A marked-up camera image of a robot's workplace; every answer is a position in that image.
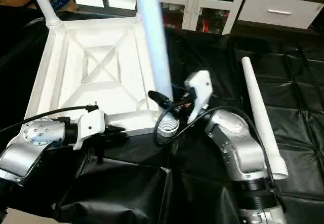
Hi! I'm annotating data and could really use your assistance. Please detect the white plastic table leg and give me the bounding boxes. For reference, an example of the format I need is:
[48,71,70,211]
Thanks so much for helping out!
[240,56,290,180]
[132,0,181,137]
[27,0,65,28]

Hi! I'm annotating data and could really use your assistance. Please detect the white plastic table top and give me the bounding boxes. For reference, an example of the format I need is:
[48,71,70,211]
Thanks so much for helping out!
[22,15,182,136]

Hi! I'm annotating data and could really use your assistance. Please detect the black mat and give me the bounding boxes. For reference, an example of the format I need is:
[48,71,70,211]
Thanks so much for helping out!
[0,4,324,224]

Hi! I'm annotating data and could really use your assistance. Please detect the white glass door cabinet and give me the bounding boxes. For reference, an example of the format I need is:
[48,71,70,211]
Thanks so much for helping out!
[157,0,251,35]

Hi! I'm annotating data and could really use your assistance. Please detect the white drawer unit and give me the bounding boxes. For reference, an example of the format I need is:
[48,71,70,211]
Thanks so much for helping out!
[237,0,324,30]

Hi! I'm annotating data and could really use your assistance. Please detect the blue box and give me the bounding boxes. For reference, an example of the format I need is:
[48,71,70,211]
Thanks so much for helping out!
[51,0,77,13]

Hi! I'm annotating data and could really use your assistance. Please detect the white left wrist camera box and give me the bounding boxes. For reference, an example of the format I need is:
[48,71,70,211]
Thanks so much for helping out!
[72,108,108,151]

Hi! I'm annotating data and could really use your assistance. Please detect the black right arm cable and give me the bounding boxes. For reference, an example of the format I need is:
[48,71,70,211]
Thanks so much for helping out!
[153,102,279,194]

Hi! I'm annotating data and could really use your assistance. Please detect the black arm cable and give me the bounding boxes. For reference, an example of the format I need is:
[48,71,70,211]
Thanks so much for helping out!
[0,103,100,134]
[153,102,279,194]

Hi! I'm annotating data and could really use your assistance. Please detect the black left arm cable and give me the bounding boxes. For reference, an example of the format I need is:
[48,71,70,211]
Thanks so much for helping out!
[0,103,100,134]

